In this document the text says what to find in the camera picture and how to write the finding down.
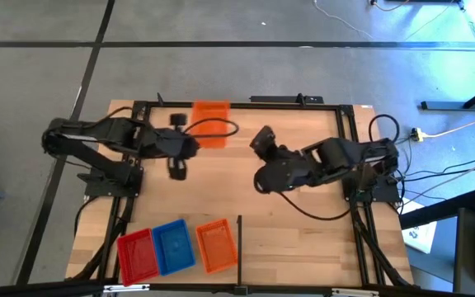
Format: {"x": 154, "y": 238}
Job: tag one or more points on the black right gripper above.
{"x": 280, "y": 173}

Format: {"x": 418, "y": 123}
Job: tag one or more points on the black bar camera mount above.
{"x": 278, "y": 99}

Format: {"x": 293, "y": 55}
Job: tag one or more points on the red plastic basket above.
{"x": 138, "y": 257}

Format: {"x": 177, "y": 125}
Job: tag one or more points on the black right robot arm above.
{"x": 344, "y": 156}

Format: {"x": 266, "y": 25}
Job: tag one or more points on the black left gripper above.
{"x": 175, "y": 144}

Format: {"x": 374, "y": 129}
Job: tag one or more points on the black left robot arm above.
{"x": 89, "y": 132}

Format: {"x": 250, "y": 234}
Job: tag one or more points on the black aluminium rig frame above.
{"x": 241, "y": 106}

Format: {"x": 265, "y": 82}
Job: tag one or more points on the blue plastic basket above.
{"x": 173, "y": 247}

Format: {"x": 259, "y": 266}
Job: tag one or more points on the black desk leg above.
{"x": 435, "y": 212}
{"x": 443, "y": 105}

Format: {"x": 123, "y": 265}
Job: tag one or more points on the white printed cardboard sheet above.
{"x": 419, "y": 237}

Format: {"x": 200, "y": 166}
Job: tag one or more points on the yellowish power strip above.
{"x": 417, "y": 134}

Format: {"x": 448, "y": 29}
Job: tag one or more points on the orange plastic basket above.
{"x": 217, "y": 247}
{"x": 208, "y": 109}

